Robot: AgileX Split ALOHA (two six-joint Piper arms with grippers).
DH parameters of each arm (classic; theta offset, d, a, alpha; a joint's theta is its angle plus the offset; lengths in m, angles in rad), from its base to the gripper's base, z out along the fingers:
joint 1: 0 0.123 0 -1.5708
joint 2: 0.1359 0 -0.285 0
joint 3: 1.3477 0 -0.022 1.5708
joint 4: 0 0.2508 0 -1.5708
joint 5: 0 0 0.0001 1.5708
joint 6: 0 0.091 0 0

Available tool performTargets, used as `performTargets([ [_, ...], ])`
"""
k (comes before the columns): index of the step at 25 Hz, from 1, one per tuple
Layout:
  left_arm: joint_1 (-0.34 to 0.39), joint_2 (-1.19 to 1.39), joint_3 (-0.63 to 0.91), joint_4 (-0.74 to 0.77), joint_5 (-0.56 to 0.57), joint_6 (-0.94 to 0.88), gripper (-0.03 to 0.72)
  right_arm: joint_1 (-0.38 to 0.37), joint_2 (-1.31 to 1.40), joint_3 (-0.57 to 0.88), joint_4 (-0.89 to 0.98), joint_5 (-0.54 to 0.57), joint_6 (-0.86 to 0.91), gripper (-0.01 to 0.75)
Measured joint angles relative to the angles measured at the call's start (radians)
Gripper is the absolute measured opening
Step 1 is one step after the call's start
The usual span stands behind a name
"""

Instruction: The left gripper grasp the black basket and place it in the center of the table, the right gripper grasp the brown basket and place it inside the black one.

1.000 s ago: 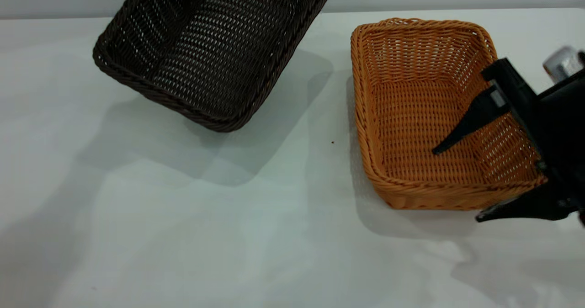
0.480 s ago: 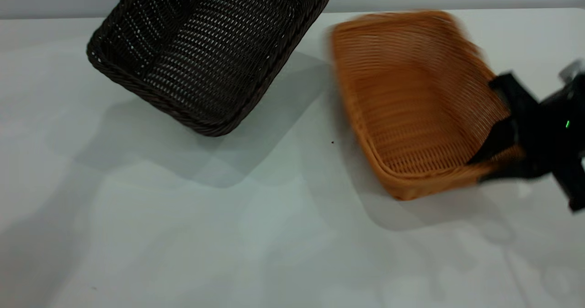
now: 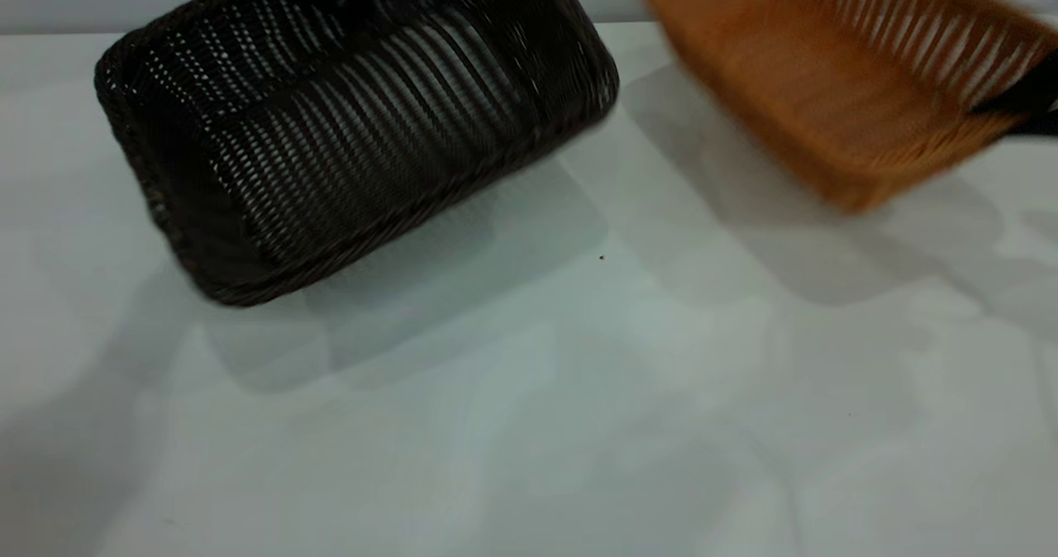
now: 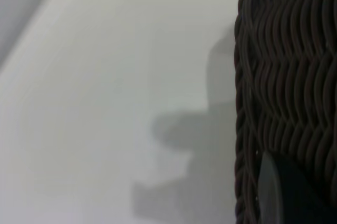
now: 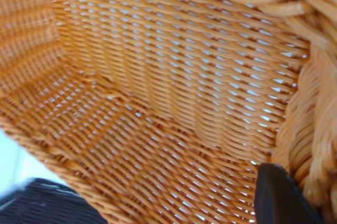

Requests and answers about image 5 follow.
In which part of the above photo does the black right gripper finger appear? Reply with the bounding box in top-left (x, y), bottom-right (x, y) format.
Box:
top-left (254, 163), bottom-right (323, 224)

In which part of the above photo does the orange woven wicker basket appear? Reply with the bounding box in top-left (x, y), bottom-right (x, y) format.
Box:
top-left (0, 0), bottom-right (337, 224)

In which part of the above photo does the black woven wicker basket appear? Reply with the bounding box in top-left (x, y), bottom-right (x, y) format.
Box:
top-left (0, 178), bottom-right (108, 224)

